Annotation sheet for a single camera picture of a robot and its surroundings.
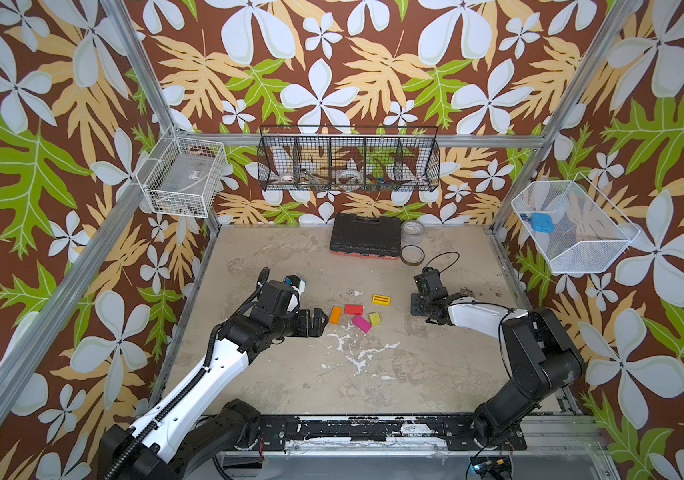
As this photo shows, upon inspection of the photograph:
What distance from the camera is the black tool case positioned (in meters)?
1.10

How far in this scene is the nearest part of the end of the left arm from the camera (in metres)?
0.59

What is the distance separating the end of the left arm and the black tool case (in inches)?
15.7
